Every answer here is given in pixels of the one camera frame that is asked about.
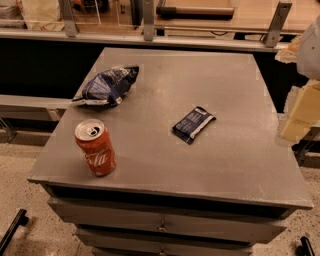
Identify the blue chip bag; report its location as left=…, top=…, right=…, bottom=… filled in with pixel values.
left=72, top=65, right=140, bottom=107

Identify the black bar lower left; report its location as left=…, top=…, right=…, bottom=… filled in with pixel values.
left=0, top=209, right=29, bottom=256

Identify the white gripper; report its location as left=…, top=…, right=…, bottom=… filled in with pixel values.
left=275, top=16, right=320, bottom=144

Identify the metal railing bracket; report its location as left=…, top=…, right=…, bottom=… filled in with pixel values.
left=58, top=0, right=78, bottom=37
left=263, top=1, right=292, bottom=48
left=143, top=0, right=154, bottom=42

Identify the upper drawer knob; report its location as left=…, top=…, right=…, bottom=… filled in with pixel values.
left=157, top=220, right=168, bottom=233

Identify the black bar lower right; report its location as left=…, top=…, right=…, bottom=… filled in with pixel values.
left=296, top=236, right=315, bottom=256

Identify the metal railing bracket right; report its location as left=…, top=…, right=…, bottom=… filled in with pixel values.
left=263, top=1, right=292, bottom=48

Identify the black bar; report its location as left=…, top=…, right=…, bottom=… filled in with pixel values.
left=0, top=209, right=29, bottom=256
left=296, top=236, right=315, bottom=256

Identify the metal railing bracket middle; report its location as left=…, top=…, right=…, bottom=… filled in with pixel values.
left=143, top=0, right=154, bottom=42

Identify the metal railing bracket left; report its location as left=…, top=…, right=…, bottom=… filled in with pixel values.
left=58, top=0, right=78, bottom=37

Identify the grey bench left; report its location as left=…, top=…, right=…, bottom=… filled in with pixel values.
left=0, top=95, right=71, bottom=121

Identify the blue rxbar blueberry wrapper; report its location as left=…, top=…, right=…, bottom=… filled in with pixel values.
left=172, top=106, right=216, bottom=144

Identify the red coca cola can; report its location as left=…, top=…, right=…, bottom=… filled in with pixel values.
left=75, top=119, right=116, bottom=177

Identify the grey drawer cabinet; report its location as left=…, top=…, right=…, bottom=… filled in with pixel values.
left=29, top=48, right=312, bottom=256

